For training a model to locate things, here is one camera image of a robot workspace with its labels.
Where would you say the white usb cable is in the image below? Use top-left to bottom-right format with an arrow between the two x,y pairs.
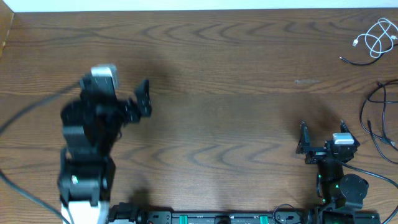
352,17 -> 398,59

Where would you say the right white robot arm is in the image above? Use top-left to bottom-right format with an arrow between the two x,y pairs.
296,122 -> 381,224

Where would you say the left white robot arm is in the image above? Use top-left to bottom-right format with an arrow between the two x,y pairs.
57,75 -> 152,223

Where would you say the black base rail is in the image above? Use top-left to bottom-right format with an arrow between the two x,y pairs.
106,203 -> 381,224

